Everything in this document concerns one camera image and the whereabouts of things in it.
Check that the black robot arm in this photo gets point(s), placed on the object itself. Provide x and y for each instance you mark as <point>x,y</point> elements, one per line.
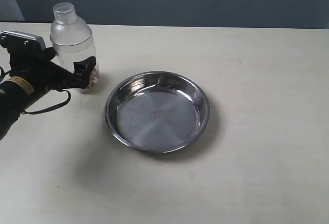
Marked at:
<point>17,95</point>

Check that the clear plastic shaker bottle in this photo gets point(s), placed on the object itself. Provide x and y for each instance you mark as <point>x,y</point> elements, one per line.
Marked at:
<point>71,37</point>

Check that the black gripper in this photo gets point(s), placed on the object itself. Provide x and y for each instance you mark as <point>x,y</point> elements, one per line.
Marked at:
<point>38,70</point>

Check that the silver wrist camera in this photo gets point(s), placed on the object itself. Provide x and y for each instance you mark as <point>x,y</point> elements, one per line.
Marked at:
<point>17,41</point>

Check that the round stainless steel pan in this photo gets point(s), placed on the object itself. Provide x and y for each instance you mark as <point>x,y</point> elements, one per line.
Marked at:
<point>157,112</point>

